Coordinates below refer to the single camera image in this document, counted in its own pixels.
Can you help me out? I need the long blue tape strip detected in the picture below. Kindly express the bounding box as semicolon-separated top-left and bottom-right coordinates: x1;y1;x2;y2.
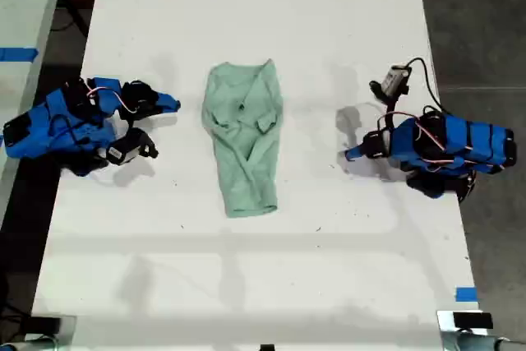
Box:
0;47;39;62

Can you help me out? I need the pale green t-shirt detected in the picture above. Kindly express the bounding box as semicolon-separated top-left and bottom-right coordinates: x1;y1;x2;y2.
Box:
201;58;284;219

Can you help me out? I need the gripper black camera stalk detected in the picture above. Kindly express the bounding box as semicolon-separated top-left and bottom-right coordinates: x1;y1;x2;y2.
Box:
368;79;403;122
118;127;152;149

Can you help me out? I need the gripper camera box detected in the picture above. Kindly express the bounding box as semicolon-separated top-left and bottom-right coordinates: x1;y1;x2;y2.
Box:
380;65;412;95
105;139;159;167

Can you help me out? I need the black floor cable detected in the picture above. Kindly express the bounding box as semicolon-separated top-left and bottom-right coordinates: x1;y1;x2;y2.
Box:
51;0;90;34

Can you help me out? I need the metal clamp with black box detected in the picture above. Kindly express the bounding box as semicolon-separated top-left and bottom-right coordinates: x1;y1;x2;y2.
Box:
436;309;510;351
7;314;78;351

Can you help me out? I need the short blue tape strip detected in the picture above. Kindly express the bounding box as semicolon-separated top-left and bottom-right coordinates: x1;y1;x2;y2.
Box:
455;286;479;303

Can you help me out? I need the black camera cable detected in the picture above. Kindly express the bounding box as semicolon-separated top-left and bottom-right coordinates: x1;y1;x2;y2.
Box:
404;57;445;116

